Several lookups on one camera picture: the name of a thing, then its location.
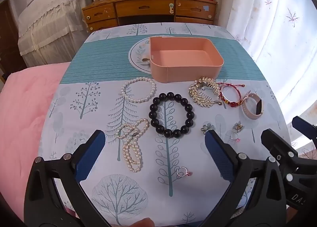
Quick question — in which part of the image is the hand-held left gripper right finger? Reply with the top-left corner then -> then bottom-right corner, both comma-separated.
204,129 -> 289,227

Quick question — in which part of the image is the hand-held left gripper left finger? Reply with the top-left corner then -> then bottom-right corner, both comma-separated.
24,130 -> 107,227

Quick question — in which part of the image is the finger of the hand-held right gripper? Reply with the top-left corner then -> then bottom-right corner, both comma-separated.
261,129 -> 301,168
292,116 -> 317,141

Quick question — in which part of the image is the white pearl necklace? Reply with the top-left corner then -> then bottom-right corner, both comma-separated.
116,118 -> 150,172

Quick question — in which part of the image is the silver ring with red stone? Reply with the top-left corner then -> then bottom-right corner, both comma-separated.
176,166 -> 193,177

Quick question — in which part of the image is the pink wristband watch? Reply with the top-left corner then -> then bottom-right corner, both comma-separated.
241,92 -> 264,120

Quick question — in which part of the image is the red string bracelet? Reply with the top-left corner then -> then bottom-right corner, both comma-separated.
218,82 -> 245,108

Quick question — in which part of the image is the gold rhinestone hair claw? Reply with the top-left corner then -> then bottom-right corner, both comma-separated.
189,76 -> 222,109

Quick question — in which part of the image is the black bead bracelet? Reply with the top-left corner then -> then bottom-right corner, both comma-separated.
149,92 -> 196,138

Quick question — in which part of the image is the pink plastic box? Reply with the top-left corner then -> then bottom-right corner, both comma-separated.
149,36 -> 224,83

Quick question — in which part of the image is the white pearl bracelet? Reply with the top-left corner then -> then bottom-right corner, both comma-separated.
121,78 -> 157,104

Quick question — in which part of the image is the person's left hand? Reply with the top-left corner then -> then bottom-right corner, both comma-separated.
129,218 -> 154,227

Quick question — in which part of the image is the pink blanket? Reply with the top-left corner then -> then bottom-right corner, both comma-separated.
0,62 -> 72,220

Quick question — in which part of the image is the white floral curtain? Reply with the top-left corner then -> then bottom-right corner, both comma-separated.
215,0 -> 317,148

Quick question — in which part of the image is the lace covered furniture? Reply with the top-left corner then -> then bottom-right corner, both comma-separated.
17,0 -> 91,68

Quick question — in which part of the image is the dark wooden cabinet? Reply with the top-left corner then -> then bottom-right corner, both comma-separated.
0,0 -> 28,79

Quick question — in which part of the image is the wooden desk with drawers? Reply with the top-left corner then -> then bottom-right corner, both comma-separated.
82,0 -> 218,34

